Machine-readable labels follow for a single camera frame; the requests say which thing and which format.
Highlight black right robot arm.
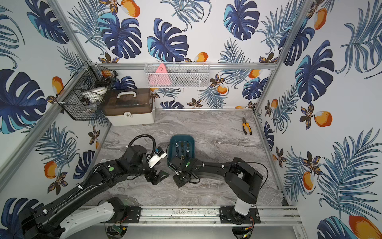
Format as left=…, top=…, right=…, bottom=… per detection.
left=168, top=157, right=263, bottom=216

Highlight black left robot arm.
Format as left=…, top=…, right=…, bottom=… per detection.
left=15, top=145, right=168, bottom=239

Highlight teal plastic storage box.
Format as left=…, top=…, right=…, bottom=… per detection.
left=167, top=134, right=195, bottom=166

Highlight white storage case brown lid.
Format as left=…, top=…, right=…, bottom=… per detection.
left=101, top=88, right=155, bottom=126

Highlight orange black pliers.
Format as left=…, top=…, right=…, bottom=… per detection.
left=242, top=118, right=252, bottom=135

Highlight pink triangle card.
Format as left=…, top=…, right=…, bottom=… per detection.
left=148, top=63, right=171, bottom=87

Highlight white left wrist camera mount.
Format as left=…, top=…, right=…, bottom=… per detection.
left=148, top=147, right=167, bottom=168

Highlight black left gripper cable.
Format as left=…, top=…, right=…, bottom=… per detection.
left=127, top=134, right=157, bottom=156

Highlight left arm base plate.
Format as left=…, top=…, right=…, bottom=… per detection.
left=106, top=206, right=142, bottom=224

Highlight aluminium front rail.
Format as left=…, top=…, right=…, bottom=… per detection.
left=60, top=206, right=302, bottom=229

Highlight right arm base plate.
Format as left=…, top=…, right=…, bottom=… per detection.
left=218, top=206, right=261, bottom=226

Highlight white mesh wall shelf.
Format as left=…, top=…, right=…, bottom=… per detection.
left=144, top=62, right=210, bottom=88

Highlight black wire basket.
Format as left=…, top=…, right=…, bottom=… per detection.
left=55, top=62, right=118, bottom=121

